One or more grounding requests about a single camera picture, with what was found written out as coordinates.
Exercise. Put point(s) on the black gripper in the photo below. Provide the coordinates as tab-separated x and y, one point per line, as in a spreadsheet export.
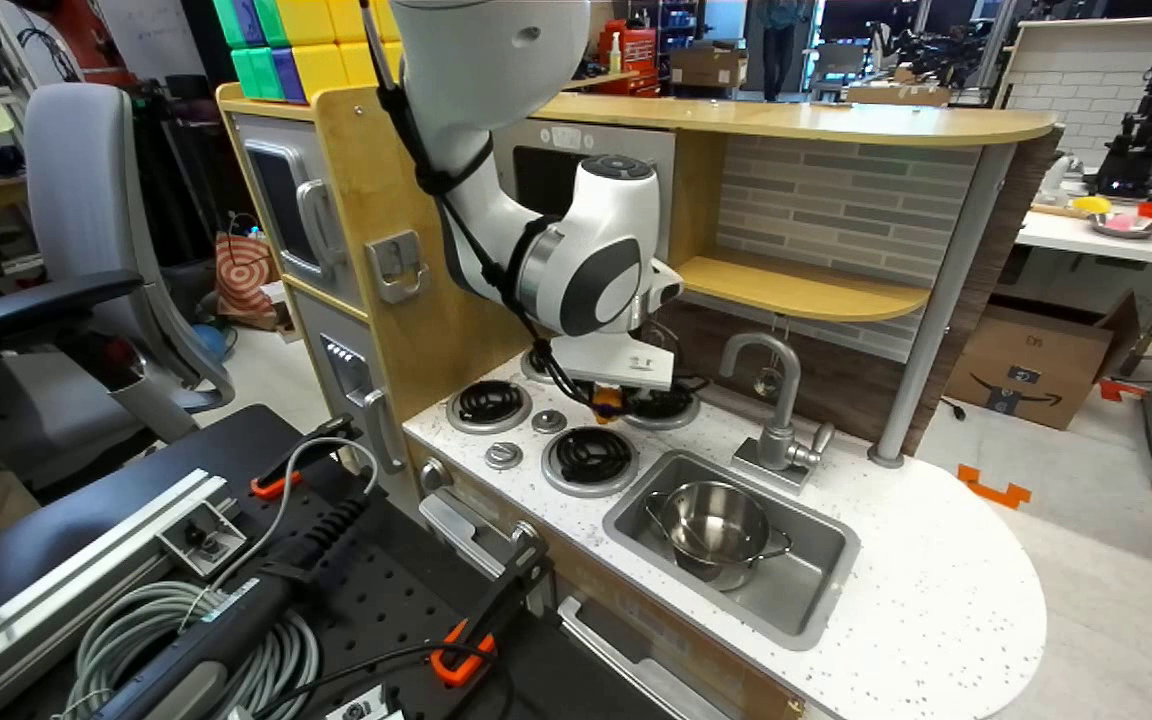
661	394

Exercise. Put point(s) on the small orange toy food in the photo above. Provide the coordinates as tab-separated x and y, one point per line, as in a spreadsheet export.
608	397

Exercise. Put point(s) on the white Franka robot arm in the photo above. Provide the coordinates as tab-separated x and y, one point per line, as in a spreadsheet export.
497	53

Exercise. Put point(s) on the small steel pot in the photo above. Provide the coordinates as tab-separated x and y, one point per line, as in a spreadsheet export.
719	527

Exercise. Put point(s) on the grey sink basin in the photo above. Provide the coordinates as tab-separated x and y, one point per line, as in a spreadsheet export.
801	587

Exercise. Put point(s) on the grey stove knob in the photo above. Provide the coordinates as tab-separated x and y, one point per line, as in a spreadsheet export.
502	452
550	423

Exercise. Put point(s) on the grey toy faucet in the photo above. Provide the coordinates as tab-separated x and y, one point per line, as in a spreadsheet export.
782	424

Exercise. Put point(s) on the grey metal latch plate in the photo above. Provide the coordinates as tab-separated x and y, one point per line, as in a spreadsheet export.
399	265

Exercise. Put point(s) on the silver toy microwave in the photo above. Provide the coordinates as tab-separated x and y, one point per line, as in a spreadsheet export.
631	136

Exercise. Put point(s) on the orange and black bar clamp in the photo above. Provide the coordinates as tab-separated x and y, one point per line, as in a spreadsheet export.
278	486
460	663

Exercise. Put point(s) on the black perforated mounting board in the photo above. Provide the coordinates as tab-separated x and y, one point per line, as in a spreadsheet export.
377	600

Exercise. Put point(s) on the black ribbed grip pole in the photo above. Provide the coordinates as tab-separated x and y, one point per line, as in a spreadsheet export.
321	527

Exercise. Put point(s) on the wooden toy play kitchen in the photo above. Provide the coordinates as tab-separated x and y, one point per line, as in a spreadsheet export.
898	587

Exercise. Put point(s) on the red container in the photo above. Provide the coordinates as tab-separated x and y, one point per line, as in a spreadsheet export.
631	53

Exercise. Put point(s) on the brown cardboard box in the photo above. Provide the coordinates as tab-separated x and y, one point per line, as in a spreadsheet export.
708	67
1038	366

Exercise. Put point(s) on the grey toy oven door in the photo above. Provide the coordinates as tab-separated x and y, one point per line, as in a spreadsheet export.
285	202

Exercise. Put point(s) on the orange patterned bag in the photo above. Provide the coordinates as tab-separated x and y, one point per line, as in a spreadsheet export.
244	282

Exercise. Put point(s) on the person in blue shirt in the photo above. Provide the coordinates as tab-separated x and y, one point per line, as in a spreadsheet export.
777	47

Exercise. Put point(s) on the white desk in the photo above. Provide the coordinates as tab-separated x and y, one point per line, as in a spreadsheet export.
1080	243

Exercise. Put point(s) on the small yellow item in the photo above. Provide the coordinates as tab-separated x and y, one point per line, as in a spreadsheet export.
1089	205

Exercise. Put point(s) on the small plate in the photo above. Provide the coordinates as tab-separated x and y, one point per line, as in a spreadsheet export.
1125	226

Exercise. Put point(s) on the white perforated panel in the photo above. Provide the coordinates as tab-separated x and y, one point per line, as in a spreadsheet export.
1070	83

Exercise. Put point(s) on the grey office chair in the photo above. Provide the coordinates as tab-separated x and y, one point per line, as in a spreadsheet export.
81	202

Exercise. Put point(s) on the black printed stand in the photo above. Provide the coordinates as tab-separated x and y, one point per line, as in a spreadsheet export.
1143	126

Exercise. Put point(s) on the grey support post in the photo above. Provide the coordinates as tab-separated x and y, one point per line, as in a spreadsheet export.
941	305

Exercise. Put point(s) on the orange floor bracket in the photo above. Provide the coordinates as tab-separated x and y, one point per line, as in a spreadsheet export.
990	491

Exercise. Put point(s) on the metal rail bracket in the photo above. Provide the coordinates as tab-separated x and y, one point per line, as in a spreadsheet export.
200	541

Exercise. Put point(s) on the aluminium extrusion rail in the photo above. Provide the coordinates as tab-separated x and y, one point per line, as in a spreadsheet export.
71	579

